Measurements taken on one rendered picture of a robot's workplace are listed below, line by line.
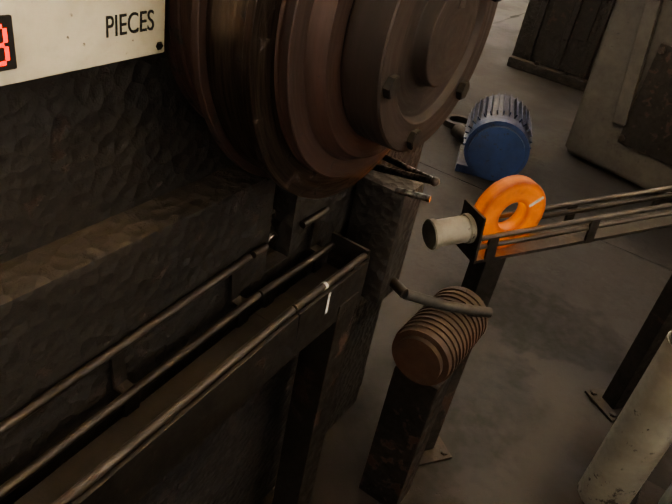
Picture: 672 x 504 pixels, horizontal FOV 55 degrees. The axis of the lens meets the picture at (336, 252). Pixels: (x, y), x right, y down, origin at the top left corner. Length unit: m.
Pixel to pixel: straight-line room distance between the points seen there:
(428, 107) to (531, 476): 1.20
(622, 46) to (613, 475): 2.32
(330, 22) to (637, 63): 2.92
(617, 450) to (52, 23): 1.45
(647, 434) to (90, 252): 1.26
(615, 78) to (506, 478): 2.31
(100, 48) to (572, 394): 1.72
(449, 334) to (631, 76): 2.44
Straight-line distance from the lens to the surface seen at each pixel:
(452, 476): 1.72
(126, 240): 0.75
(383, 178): 1.11
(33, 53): 0.63
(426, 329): 1.23
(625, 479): 1.72
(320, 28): 0.64
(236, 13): 0.63
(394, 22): 0.64
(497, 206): 1.28
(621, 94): 3.53
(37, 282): 0.69
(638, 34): 3.48
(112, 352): 0.79
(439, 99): 0.83
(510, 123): 2.95
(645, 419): 1.60
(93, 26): 0.66
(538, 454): 1.87
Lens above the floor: 1.29
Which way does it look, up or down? 33 degrees down
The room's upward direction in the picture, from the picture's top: 11 degrees clockwise
